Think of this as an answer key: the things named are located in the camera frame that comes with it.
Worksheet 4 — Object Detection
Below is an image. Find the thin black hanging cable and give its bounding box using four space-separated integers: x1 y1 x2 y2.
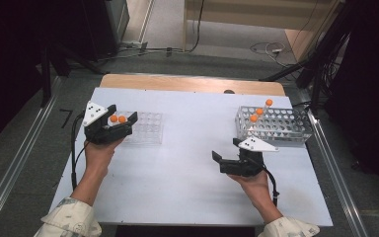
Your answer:
95 0 205 65

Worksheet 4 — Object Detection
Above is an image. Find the white floor cable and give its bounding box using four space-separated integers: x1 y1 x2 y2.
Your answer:
250 40 289 68

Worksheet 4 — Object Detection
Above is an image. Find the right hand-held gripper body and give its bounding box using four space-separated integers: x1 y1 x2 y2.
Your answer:
220 136 280 178

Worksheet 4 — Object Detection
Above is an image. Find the dark grey cabinet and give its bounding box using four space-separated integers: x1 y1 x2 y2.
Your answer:
55 0 131 63

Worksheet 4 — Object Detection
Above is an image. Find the clear plastic test tube rack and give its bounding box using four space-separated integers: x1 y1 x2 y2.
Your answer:
110 110 164 146

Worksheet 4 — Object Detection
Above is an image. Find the black cable bundle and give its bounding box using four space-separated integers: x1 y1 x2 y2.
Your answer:
320 31 351 83

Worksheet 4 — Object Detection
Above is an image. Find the left hand-held gripper cable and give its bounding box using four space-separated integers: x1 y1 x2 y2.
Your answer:
70 112 90 192

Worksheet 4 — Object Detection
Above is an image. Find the person's left hand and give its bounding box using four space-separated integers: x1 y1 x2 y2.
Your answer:
84 137 124 174

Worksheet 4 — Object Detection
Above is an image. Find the aluminium floor rail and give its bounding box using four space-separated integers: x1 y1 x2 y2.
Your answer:
300 98 371 237
0 76 63 237

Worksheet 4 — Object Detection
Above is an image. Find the right hand-held gripper cable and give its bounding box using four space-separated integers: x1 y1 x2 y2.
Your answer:
261 166 280 208

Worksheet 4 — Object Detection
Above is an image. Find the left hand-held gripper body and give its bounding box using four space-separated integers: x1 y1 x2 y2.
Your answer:
82 101 134 145

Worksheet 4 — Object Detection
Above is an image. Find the person's right hand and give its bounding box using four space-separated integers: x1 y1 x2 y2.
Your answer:
226 169 272 203

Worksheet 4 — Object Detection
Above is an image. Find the metal test tube rack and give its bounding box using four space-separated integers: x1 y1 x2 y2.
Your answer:
235 105 314 147

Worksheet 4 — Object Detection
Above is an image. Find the hand-held gripper cable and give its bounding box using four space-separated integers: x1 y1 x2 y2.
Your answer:
70 112 90 192
261 166 280 208

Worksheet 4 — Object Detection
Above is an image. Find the white table mat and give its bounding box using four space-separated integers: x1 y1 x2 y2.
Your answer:
48 86 334 228

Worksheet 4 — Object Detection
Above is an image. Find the black curtain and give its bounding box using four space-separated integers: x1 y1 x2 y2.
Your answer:
325 0 379 198
0 0 57 154

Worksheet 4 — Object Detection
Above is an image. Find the black metal stand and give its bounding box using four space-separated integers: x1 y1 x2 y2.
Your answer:
38 39 108 109
259 0 353 115

